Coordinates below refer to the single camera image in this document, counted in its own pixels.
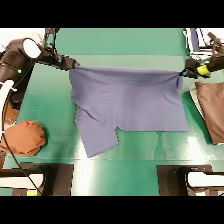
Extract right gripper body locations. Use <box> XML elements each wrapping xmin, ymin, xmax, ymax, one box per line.
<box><xmin>179</xmin><ymin>58</ymin><xmax>202</xmax><ymax>80</ymax></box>

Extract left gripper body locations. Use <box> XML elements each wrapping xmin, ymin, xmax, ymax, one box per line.
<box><xmin>42</xmin><ymin>52</ymin><xmax>81</xmax><ymax>71</ymax></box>

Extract blue T-shirt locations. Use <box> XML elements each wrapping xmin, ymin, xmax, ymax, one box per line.
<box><xmin>68</xmin><ymin>64</ymin><xmax>191</xmax><ymax>159</ymax></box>

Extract heap of clothes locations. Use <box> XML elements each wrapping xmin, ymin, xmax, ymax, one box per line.
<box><xmin>182</xmin><ymin>27</ymin><xmax>224</xmax><ymax>56</ymax></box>

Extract white garment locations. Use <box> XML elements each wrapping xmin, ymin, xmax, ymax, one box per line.
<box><xmin>188</xmin><ymin>84</ymin><xmax>206</xmax><ymax>120</ymax></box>

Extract dark brown garment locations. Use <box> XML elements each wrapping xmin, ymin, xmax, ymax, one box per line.
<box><xmin>194</xmin><ymin>81</ymin><xmax>224</xmax><ymax>145</ymax></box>

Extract orange-brown garment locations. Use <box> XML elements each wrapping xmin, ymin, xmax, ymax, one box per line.
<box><xmin>0</xmin><ymin>119</ymin><xmax>47</xmax><ymax>157</ymax></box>

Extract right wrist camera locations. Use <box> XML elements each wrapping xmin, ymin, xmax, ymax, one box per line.
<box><xmin>206</xmin><ymin>31</ymin><xmax>224</xmax><ymax>56</ymax></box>

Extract black cable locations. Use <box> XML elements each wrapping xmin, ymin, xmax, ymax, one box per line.
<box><xmin>0</xmin><ymin>61</ymin><xmax>44</xmax><ymax>196</ymax></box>

